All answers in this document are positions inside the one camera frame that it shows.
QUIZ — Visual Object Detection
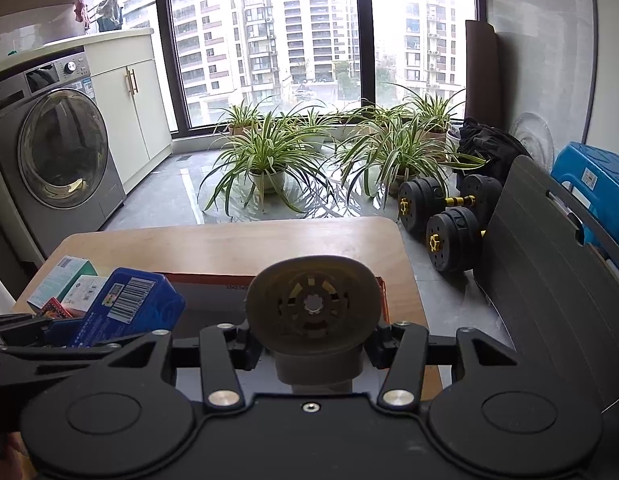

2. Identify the colourful card box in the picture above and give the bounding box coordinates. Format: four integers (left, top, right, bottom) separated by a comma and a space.
37, 297, 73, 320

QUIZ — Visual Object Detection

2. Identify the white power adapter box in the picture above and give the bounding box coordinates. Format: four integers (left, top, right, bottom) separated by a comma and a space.
61, 274, 108, 318

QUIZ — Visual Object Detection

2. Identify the white oval plug-in socket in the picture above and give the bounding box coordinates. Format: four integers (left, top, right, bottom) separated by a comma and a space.
245, 256, 383, 394

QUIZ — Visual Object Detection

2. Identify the teal cardboard box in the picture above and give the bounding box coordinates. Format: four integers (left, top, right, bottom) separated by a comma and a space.
27, 256, 96, 310

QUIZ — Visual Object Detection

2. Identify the blue plastic case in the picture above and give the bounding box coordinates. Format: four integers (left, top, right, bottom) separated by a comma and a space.
67, 268, 186, 348

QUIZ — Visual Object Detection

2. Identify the orange grey cardboard tray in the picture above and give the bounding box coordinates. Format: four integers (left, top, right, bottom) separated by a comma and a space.
168, 273, 387, 398

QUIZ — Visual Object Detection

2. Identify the black dumbbell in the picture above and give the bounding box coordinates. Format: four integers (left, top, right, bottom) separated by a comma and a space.
398, 174, 503, 236
425, 206, 485, 273

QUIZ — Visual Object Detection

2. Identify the grey washing machine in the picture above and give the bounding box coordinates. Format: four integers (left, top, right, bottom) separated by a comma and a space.
0, 48, 126, 266

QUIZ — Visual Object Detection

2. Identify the spider plant front right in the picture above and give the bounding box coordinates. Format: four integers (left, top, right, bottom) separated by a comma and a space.
334, 113, 486, 200

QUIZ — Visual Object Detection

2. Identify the spider plant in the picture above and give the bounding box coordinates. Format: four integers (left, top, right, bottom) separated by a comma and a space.
196, 112, 335, 220
334, 113, 486, 200
395, 84, 465, 141
218, 100, 262, 136

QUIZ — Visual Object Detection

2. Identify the grey folding board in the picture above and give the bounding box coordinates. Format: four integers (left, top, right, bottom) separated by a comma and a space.
474, 156, 619, 408

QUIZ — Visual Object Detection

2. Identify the spider plant front left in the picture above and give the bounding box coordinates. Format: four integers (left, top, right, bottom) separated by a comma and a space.
196, 112, 335, 220

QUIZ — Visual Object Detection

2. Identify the black bag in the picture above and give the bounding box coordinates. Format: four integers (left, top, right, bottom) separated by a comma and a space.
456, 118, 531, 188

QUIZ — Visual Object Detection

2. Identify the spider plant back left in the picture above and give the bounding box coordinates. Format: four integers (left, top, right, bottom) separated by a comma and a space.
218, 100, 262, 136

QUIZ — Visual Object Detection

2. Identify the spider plant back right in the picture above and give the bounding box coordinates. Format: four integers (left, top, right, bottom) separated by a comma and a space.
395, 84, 465, 141

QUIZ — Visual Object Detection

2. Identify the white fan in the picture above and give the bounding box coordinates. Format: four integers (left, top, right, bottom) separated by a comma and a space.
510, 112, 555, 171

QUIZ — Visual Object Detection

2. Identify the blue plastic stool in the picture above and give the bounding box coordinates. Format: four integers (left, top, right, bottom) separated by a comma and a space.
551, 142, 619, 245

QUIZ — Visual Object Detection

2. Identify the brown rolled mat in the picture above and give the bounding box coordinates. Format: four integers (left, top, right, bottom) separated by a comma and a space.
466, 20, 503, 127

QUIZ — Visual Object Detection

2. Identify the cream cabinet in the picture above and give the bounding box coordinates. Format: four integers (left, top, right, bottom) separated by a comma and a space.
84, 28, 172, 193

